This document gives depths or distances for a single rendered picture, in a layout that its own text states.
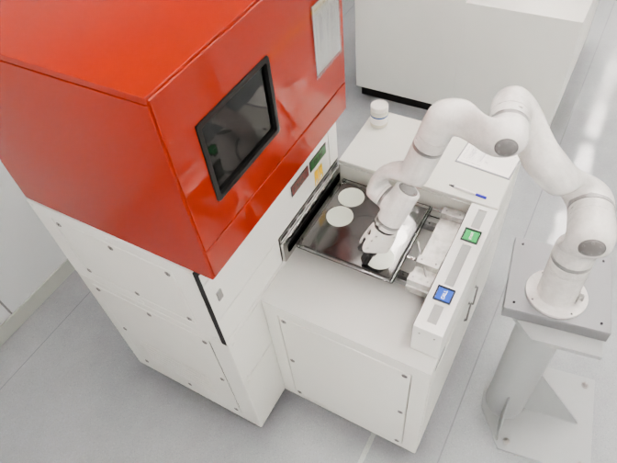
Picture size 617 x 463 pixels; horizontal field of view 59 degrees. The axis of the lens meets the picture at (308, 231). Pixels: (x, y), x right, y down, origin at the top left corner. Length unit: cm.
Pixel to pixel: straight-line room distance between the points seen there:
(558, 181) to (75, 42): 119
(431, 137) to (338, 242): 63
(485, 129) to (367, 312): 77
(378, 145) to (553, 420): 140
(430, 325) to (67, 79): 116
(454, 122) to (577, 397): 166
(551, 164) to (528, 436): 144
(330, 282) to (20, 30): 119
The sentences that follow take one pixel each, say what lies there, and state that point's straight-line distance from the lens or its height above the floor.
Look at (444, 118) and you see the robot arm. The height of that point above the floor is 152.
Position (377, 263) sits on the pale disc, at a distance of 187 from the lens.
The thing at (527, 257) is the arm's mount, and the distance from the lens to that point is 201.
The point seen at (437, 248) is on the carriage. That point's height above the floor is 88.
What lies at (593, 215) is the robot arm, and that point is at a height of 129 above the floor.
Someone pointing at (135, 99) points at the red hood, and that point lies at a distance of 111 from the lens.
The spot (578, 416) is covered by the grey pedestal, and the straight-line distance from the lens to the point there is 273.
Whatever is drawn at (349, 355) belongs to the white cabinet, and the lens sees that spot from 191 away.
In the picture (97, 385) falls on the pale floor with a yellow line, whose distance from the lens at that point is 292.
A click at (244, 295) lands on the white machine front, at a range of 179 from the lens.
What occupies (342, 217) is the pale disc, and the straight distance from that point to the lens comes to 200.
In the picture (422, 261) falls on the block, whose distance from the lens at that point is 188.
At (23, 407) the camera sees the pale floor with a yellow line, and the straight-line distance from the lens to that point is 305.
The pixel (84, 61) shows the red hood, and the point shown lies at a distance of 125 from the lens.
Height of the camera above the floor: 240
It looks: 50 degrees down
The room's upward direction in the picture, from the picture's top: 7 degrees counter-clockwise
